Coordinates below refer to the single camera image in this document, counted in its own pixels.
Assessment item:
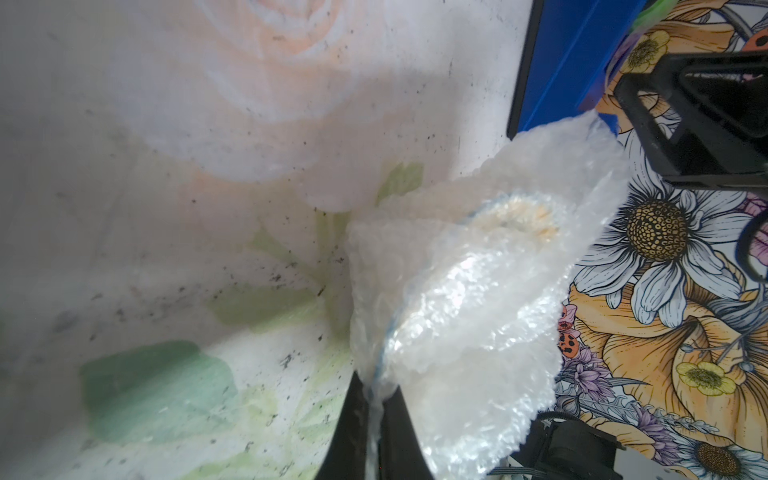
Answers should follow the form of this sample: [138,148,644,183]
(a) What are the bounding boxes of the blue tape dispenser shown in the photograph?
[507,0,645,139]

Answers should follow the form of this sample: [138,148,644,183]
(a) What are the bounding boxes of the upside-down yellow blue bowl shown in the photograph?
[463,193,560,241]

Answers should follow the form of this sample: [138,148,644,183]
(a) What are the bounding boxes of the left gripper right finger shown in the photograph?
[379,387,433,480]

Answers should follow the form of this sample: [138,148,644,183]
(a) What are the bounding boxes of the green tape roll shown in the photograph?
[630,0,679,33]

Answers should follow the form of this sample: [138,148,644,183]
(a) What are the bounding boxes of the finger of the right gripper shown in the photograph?
[614,51,767,198]

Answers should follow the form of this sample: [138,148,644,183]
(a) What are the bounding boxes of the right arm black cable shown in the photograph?
[734,206,768,283]

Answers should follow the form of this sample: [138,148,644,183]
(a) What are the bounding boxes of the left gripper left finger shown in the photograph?
[315,372,370,480]

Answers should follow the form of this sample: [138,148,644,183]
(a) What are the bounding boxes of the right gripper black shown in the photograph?
[511,411,624,480]

